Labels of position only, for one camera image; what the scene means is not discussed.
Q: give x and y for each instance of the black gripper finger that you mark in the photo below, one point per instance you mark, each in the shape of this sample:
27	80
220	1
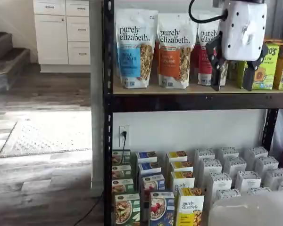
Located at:
215	70
248	77

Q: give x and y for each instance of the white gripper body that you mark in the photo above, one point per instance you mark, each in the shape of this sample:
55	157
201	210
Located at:
245	28

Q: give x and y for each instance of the blue and white oatmeal box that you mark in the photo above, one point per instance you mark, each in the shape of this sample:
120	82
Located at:
148	167
153	182
161	209
146	156

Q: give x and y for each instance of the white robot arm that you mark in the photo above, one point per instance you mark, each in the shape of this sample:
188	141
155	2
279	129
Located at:
250	212

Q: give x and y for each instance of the pale green cereal box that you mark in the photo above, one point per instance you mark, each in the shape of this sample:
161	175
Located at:
234	70

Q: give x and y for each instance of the tan wooden shelf board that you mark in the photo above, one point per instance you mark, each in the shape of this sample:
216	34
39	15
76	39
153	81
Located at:
155	90

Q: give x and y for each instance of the yellow and white granola box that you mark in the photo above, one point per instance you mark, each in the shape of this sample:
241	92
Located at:
182	180
177	155
191	207
181	166

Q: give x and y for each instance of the black metal shelf rack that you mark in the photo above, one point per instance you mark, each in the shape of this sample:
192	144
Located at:
107	70

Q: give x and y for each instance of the green oatmeal box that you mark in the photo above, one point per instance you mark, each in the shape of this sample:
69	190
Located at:
126	209
120	157
122	186
121	171

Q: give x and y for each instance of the red label granola bag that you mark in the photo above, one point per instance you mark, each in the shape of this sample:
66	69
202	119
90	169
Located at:
204	66

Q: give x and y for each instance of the orange label granola bag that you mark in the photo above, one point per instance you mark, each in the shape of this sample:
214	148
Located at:
174	28

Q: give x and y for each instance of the blue label granola bag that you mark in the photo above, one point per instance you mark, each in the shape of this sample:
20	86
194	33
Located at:
132	35

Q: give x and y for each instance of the white kitchen cabinet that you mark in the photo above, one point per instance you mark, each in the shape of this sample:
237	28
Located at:
52	40

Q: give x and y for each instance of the grey patterned rug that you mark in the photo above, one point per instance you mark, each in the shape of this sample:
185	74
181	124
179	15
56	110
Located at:
49	139

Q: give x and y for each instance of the wooden staircase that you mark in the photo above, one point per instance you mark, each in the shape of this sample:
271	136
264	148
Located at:
4	58

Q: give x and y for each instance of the white wall outlet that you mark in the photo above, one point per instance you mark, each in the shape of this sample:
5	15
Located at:
127	141

